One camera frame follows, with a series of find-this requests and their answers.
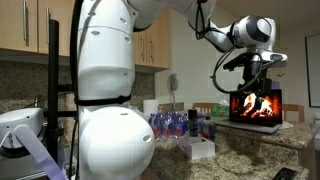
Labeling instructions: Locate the grey wall phone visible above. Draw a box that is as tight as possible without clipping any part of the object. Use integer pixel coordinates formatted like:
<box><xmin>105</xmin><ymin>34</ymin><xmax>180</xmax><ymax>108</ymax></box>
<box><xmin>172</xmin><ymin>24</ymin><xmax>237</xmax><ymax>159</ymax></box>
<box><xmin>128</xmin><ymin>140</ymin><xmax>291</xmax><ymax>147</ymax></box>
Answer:
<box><xmin>170</xmin><ymin>73</ymin><xmax>180</xmax><ymax>111</ymax></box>

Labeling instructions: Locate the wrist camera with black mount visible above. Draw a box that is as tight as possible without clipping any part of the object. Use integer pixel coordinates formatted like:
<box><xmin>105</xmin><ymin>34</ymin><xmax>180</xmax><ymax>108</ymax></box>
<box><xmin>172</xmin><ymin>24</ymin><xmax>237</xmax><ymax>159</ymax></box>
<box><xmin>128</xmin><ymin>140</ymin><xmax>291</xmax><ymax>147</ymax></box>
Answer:
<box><xmin>222</xmin><ymin>50</ymin><xmax>289</xmax><ymax>72</ymax></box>

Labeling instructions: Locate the wooden wall cabinet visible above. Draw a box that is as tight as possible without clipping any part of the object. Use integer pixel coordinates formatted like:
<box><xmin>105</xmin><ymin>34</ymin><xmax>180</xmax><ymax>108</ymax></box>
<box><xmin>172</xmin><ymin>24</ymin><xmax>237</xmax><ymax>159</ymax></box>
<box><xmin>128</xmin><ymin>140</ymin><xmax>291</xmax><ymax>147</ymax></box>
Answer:
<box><xmin>0</xmin><ymin>0</ymin><xmax>173</xmax><ymax>73</ymax></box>

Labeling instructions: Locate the laptop showing fireplace video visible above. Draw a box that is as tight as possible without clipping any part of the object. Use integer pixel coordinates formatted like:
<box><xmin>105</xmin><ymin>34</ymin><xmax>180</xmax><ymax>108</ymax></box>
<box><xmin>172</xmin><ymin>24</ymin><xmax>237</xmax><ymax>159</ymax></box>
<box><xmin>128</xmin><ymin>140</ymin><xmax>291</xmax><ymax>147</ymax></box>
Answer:
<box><xmin>214</xmin><ymin>88</ymin><xmax>284</xmax><ymax>135</ymax></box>

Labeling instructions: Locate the green tissue box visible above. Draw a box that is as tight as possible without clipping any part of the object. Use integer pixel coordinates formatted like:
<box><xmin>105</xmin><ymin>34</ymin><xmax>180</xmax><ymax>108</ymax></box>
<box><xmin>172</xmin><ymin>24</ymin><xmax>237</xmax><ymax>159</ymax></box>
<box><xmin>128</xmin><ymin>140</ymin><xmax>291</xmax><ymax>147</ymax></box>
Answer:
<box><xmin>210</xmin><ymin>99</ymin><xmax>231</xmax><ymax>118</ymax></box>

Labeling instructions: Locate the wooden dining chair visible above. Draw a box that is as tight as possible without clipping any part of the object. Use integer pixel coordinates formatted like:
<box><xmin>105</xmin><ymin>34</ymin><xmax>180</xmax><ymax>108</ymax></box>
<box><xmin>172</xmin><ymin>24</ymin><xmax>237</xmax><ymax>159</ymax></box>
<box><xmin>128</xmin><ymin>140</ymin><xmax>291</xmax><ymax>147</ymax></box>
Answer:
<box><xmin>192</xmin><ymin>102</ymin><xmax>220</xmax><ymax>114</ymax></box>
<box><xmin>282</xmin><ymin>103</ymin><xmax>305</xmax><ymax>124</ymax></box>

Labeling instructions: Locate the white cardboard product box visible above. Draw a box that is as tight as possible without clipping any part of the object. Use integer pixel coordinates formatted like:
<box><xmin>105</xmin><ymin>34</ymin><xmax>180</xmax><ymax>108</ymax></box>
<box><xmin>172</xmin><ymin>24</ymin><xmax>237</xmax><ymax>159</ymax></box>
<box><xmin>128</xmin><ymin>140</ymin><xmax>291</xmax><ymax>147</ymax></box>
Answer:
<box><xmin>178</xmin><ymin>134</ymin><xmax>216</xmax><ymax>161</ymax></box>

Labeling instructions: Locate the black camera stand pole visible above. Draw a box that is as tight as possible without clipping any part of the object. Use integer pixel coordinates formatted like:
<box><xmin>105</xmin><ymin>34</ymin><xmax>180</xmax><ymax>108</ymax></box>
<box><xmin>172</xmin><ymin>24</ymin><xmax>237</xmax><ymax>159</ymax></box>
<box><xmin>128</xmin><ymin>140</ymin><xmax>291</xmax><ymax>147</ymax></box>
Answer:
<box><xmin>43</xmin><ymin>19</ymin><xmax>79</xmax><ymax>161</ymax></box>

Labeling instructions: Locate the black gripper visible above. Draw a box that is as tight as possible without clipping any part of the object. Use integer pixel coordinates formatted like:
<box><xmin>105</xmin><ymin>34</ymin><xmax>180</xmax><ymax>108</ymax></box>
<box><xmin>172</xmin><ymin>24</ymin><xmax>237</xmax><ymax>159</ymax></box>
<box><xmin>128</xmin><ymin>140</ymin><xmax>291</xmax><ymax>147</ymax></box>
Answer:
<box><xmin>237</xmin><ymin>61</ymin><xmax>274</xmax><ymax>102</ymax></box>

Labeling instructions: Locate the white paper towel roll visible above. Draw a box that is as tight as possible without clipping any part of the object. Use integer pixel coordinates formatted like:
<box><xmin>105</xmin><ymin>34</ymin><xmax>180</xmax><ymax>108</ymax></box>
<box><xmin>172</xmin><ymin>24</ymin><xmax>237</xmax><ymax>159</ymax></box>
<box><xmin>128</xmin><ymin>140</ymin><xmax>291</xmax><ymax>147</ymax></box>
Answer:
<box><xmin>142</xmin><ymin>99</ymin><xmax>160</xmax><ymax>118</ymax></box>

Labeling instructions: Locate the Fiji water bottle blue cap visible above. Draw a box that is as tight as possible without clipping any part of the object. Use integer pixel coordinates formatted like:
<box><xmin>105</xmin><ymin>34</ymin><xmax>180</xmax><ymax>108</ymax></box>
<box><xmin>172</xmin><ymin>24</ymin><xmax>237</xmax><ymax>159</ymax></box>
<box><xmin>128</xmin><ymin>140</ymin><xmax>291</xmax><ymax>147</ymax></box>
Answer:
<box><xmin>197</xmin><ymin>114</ymin><xmax>206</xmax><ymax>136</ymax></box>
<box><xmin>164</xmin><ymin>112</ymin><xmax>177</xmax><ymax>139</ymax></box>
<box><xmin>151</xmin><ymin>113</ymin><xmax>166</xmax><ymax>140</ymax></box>
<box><xmin>203</xmin><ymin>115</ymin><xmax>216</xmax><ymax>141</ymax></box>
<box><xmin>174</xmin><ymin>113</ymin><xmax>188</xmax><ymax>138</ymax></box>

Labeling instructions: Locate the round white placemat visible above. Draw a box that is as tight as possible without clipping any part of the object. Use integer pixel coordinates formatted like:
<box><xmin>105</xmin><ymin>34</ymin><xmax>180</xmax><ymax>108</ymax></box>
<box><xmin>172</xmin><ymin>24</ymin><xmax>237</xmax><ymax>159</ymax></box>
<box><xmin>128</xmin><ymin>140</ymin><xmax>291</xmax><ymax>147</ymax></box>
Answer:
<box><xmin>279</xmin><ymin>121</ymin><xmax>294</xmax><ymax>131</ymax></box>

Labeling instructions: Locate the white device with lavender strap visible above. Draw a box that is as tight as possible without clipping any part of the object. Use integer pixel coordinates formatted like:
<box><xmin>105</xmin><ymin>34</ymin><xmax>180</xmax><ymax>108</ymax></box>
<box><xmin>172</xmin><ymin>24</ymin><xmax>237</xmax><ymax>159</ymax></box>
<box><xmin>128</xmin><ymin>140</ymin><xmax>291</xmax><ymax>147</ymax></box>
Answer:
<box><xmin>0</xmin><ymin>107</ymin><xmax>68</xmax><ymax>180</ymax></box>

